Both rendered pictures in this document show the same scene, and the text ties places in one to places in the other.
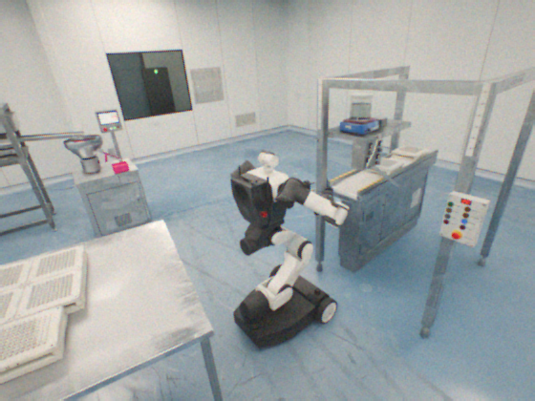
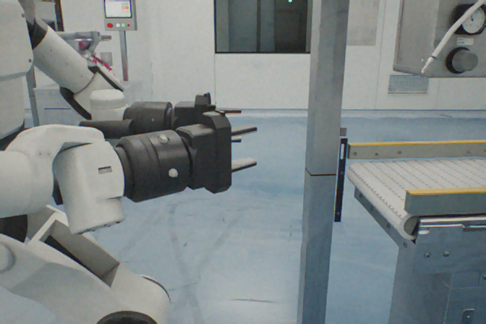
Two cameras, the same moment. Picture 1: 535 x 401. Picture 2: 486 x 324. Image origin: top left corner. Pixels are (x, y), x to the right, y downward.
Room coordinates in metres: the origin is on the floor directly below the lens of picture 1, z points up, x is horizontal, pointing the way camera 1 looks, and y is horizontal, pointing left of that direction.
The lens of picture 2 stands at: (1.34, -0.77, 1.12)
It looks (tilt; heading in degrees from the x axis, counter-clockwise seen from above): 18 degrees down; 34
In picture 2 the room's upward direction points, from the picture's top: straight up
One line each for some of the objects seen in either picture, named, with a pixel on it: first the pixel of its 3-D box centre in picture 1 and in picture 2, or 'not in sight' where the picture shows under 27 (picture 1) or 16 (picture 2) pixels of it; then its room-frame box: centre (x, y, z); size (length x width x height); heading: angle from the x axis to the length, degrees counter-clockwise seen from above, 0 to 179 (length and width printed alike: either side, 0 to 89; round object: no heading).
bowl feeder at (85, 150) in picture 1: (94, 154); (85, 58); (3.25, 1.91, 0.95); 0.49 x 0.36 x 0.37; 123
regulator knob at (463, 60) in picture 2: not in sight; (464, 56); (1.92, -0.72, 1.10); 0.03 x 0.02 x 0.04; 128
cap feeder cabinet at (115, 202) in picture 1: (114, 199); (97, 132); (3.23, 1.84, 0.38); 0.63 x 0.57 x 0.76; 123
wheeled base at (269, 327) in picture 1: (278, 299); not in sight; (1.64, -0.03, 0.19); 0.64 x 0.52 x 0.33; 128
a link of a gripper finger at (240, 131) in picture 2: not in sight; (237, 129); (1.84, -0.44, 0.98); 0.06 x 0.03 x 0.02; 160
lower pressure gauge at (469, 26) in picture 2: not in sight; (471, 19); (1.93, -0.72, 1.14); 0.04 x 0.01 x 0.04; 128
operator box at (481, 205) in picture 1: (462, 219); not in sight; (1.32, -1.03, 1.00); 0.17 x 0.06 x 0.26; 38
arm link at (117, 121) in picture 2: not in sight; (119, 129); (1.84, -0.16, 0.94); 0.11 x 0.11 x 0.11; 30
